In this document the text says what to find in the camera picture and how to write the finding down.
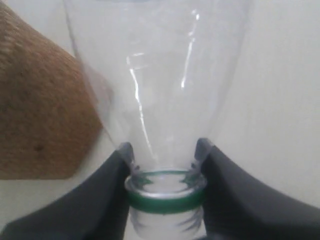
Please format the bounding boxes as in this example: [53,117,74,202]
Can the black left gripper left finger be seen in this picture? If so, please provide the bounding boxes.
[0,142,133,240]

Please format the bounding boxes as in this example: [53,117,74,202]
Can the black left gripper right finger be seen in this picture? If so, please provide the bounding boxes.
[195,138,320,240]

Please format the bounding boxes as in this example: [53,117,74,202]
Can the clear plastic bottle green label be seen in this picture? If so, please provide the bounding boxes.
[64,0,252,240]

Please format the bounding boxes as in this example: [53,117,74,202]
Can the brown woven wicker basket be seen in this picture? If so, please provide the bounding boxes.
[0,2,102,180]

